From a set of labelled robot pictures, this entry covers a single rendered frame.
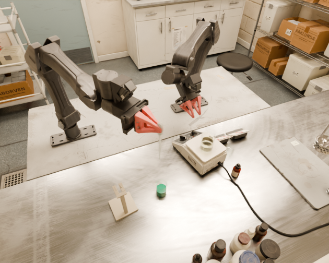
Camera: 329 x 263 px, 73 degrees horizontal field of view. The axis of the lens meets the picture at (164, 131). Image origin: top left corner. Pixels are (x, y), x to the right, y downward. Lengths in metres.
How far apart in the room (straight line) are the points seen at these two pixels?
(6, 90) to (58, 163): 1.90
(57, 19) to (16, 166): 1.96
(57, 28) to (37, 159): 2.65
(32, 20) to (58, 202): 2.87
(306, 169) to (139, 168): 0.67
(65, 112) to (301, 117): 1.12
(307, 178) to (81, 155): 0.91
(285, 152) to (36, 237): 0.99
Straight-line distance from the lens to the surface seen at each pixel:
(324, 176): 1.07
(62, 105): 0.95
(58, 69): 0.78
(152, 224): 0.80
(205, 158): 0.84
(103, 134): 1.07
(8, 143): 2.71
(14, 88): 2.82
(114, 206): 0.83
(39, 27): 3.54
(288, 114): 1.30
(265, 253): 0.76
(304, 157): 1.10
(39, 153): 1.09
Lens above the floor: 1.63
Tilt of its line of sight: 44 degrees down
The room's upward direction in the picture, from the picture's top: straight up
